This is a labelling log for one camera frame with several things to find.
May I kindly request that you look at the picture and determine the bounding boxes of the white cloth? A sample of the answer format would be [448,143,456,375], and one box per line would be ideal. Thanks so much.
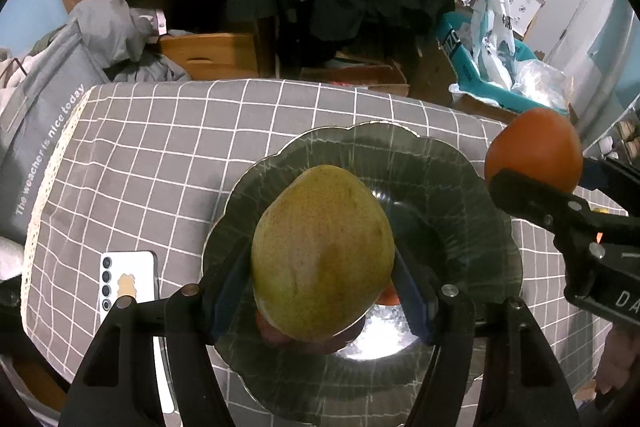
[0,49,38,108]

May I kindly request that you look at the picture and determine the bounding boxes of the grey checked tablecloth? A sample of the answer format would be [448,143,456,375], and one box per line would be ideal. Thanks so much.
[20,79,601,427]

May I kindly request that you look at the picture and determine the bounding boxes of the white smartphone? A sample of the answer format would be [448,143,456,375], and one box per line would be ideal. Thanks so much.
[98,250,176,414]

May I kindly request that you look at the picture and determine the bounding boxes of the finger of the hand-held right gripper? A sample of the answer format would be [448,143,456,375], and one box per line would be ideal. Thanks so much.
[487,169,607,254]
[580,157,640,208]

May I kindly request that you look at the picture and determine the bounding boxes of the teal plastic crate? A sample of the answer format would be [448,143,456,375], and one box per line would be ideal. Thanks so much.
[435,12,571,115]

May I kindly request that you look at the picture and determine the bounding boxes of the brown cardboard box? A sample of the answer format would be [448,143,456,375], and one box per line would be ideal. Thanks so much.
[450,92,581,124]

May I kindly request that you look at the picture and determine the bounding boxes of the large dark orange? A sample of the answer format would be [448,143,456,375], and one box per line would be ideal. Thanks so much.
[484,108,584,194]

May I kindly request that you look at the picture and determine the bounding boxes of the wooden drawer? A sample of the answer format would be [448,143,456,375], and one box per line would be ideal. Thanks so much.
[159,32,261,80]

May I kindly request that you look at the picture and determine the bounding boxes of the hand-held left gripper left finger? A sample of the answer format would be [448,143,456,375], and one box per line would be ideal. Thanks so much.
[59,247,253,427]

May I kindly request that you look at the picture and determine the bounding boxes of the small tangerine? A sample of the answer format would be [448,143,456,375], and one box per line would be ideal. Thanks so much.
[375,284,401,306]

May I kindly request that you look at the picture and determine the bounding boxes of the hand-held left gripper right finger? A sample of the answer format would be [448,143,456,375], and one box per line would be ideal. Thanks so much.
[392,247,583,427]

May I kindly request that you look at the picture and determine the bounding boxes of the white shoe rack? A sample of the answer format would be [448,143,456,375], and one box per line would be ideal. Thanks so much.
[582,97,640,162]

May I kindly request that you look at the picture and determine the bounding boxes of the white printed rice bag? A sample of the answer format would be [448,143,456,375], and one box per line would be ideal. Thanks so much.
[460,0,518,90]

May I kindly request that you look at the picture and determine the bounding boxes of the clear plastic bag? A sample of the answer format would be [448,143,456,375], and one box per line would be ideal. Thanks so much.
[510,59,573,110]

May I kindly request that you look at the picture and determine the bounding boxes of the flat cardboard piece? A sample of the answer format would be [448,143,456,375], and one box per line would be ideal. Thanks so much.
[300,62,411,98]

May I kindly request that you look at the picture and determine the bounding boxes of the light grey jacket pile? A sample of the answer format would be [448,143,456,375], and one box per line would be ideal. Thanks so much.
[67,0,193,82]

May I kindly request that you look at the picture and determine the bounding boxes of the person's right hand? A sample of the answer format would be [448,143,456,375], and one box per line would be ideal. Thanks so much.
[595,323,640,395]

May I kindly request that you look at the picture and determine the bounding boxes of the grey fabric bag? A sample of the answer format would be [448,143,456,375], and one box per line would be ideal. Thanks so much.
[0,14,108,243]

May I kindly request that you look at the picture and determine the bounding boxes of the white patterned basket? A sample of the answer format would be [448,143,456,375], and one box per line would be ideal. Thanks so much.
[505,0,546,35]

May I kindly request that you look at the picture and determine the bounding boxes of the green glass plate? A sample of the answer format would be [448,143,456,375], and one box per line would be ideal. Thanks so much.
[201,121,523,425]

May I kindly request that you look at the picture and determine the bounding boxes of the large yellow green mango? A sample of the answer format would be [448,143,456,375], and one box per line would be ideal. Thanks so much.
[251,165,396,342]

